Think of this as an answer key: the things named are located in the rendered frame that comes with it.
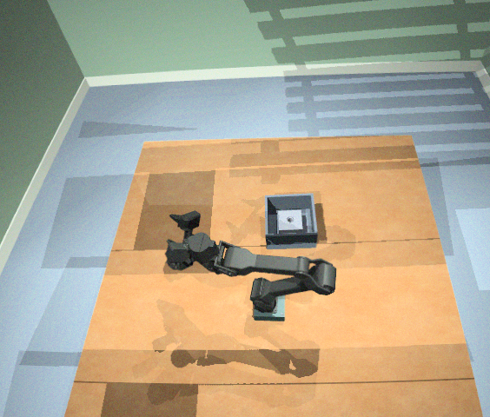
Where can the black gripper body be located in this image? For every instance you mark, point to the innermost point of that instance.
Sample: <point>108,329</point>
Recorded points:
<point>186,223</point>

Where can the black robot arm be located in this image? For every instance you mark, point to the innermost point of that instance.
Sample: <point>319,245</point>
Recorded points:
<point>238,261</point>

